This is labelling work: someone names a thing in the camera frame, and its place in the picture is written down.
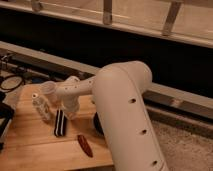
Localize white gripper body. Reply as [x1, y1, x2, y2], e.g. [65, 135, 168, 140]
[62, 101, 80, 120]

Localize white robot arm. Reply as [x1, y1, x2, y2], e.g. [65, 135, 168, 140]
[56, 61, 169, 171]

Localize black equipment at left edge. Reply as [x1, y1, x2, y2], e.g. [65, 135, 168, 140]
[0, 91, 14, 152]

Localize black bowl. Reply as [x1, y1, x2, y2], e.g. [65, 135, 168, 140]
[93, 112, 104, 135]

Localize black striped eraser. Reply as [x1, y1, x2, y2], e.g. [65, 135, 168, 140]
[54, 109, 67, 137]

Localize black ring cable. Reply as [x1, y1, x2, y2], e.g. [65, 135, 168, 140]
[0, 74, 26, 93]

